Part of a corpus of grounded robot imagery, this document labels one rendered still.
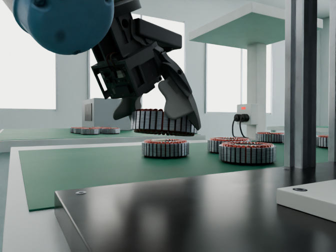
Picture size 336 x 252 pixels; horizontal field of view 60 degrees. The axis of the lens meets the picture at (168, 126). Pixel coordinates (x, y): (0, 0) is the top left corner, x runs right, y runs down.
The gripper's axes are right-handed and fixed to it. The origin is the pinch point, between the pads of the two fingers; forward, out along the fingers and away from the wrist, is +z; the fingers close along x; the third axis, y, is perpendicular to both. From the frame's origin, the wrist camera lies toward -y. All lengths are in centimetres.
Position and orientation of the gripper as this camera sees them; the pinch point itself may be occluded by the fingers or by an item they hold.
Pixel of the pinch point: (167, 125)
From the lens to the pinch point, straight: 49.2
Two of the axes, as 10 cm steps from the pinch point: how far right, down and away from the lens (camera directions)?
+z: 3.1, 8.6, 4.1
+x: 7.9, 0.1, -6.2
